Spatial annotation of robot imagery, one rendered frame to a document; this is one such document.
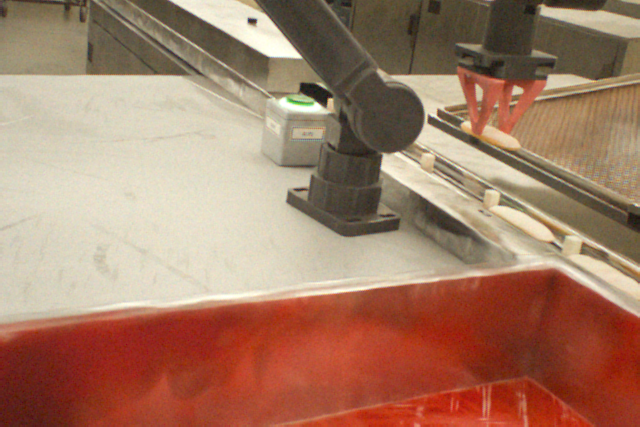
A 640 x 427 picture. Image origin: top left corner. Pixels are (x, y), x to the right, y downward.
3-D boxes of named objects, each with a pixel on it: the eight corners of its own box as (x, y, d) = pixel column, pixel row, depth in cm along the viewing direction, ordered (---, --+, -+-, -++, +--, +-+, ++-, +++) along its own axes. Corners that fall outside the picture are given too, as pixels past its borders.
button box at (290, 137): (253, 172, 125) (263, 96, 122) (303, 172, 129) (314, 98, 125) (276, 192, 118) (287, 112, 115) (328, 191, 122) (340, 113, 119)
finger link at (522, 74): (536, 142, 104) (553, 63, 101) (486, 143, 101) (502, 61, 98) (501, 125, 110) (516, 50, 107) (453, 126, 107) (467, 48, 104)
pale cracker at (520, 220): (479, 210, 103) (481, 200, 103) (506, 209, 105) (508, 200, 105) (534, 243, 95) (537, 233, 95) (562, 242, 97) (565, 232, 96)
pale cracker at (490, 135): (452, 126, 109) (453, 117, 108) (477, 126, 110) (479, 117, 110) (501, 150, 100) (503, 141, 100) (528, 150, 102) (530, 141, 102)
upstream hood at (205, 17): (90, -18, 246) (92, -50, 243) (154, -11, 254) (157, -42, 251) (263, 101, 141) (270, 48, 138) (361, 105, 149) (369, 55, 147)
